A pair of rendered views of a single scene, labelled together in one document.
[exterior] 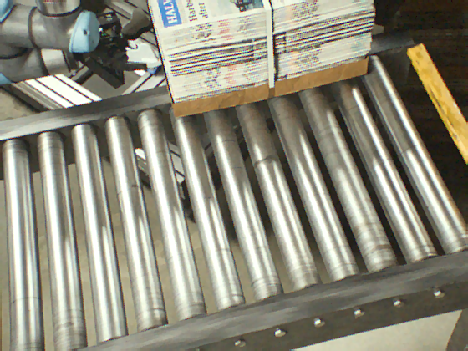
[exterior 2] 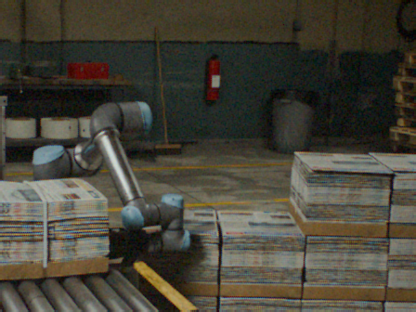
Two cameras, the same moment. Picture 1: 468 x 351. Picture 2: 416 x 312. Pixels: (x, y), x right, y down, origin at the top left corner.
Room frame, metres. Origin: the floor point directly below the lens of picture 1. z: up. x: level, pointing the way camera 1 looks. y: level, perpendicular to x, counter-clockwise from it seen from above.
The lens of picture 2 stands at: (-1.33, 0.13, 1.53)
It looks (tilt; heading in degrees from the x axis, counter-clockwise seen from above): 12 degrees down; 345
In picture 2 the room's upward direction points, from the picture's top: 2 degrees clockwise
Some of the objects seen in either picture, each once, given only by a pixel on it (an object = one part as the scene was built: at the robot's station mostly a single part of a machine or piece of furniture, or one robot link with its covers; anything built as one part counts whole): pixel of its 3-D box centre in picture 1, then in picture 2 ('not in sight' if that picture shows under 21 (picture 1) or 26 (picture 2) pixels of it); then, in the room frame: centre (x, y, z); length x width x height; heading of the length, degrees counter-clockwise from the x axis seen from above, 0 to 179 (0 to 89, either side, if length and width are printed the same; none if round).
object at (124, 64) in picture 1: (128, 59); not in sight; (1.03, 0.18, 0.80); 0.09 x 0.05 x 0.02; 69
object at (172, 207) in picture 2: not in sight; (168, 212); (1.14, -0.53, 0.92); 0.11 x 0.08 x 0.11; 110
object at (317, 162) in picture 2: not in sight; (341, 162); (1.23, -1.18, 1.06); 0.37 x 0.29 x 0.01; 165
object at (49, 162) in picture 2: not in sight; (50, 163); (1.71, -0.20, 0.98); 0.13 x 0.12 x 0.14; 110
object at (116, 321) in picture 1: (98, 226); not in sight; (0.65, 0.25, 0.77); 0.47 x 0.05 x 0.05; 7
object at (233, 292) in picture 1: (204, 200); not in sight; (0.68, 0.06, 0.77); 0.47 x 0.05 x 0.05; 7
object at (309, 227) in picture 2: not in sight; (334, 216); (1.25, -1.18, 0.86); 0.38 x 0.29 x 0.04; 165
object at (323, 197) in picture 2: not in sight; (336, 193); (1.25, -1.19, 0.95); 0.38 x 0.29 x 0.23; 165
